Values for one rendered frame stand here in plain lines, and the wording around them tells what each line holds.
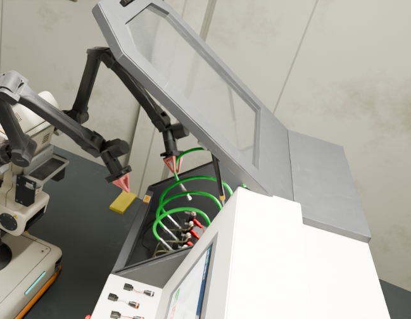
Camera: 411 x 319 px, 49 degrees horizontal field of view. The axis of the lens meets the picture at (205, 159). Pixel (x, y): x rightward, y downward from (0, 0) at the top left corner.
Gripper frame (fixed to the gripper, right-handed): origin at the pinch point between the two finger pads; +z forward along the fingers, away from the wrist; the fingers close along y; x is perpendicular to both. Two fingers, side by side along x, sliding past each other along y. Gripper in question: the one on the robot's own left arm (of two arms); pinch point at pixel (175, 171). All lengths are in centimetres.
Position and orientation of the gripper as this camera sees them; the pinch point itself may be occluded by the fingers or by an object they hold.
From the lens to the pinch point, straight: 210.1
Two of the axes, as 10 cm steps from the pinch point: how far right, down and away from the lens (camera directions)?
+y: 6.4, 0.1, 7.7
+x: -7.4, 2.7, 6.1
